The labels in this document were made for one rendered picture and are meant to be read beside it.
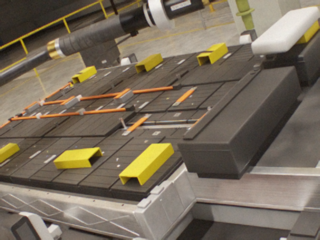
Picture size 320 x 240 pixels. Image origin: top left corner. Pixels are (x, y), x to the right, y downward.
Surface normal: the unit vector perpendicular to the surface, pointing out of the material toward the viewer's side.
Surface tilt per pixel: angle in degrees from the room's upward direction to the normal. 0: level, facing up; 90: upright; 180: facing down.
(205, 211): 90
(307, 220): 0
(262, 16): 90
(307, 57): 90
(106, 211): 90
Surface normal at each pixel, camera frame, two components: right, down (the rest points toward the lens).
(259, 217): -0.57, 0.49
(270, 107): 0.74, -0.04
